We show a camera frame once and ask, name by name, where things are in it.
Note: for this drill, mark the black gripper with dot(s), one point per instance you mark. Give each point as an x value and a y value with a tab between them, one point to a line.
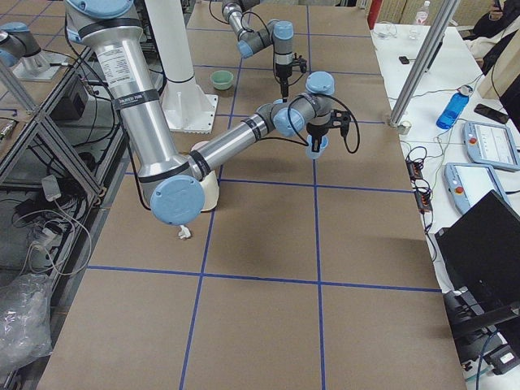
283	74
315	131

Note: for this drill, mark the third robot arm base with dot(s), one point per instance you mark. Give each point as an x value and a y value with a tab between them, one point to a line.
21	53

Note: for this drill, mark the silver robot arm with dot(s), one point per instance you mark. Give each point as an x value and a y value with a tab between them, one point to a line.
277	34
171	181

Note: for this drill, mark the green plastic bowl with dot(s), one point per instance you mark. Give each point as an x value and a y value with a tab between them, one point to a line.
222	79

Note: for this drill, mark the pink plastic bowl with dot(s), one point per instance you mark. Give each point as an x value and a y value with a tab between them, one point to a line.
199	147

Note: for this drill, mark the cream two-slot toaster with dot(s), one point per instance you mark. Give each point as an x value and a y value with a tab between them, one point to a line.
209	184

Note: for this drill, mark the blue water bottle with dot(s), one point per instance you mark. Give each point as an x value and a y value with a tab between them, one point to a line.
455	107

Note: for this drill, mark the clear plastic bottle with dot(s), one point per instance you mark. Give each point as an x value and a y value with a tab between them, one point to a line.
422	13

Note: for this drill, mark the teach pendant near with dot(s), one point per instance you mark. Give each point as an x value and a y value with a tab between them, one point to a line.
468	183

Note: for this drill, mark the teach pendant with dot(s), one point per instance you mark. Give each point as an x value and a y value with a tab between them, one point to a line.
468	183
491	144

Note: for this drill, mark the white toaster power plug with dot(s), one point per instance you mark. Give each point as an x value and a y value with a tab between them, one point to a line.
184	232

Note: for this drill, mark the black smartphone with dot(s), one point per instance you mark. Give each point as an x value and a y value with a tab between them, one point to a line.
492	114

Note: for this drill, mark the teach pendant far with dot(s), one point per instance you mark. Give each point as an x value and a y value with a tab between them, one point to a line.
491	144

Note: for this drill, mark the person in black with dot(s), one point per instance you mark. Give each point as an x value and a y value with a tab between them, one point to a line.
493	32

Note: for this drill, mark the black laptop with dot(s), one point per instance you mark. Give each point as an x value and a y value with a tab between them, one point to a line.
482	248

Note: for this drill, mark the clear plastic bag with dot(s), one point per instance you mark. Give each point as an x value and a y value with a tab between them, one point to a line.
25	321

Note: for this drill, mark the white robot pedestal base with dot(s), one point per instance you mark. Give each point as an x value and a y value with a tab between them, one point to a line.
186	107

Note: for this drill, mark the aluminium frame post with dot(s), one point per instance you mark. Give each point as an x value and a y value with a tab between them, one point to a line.
427	51

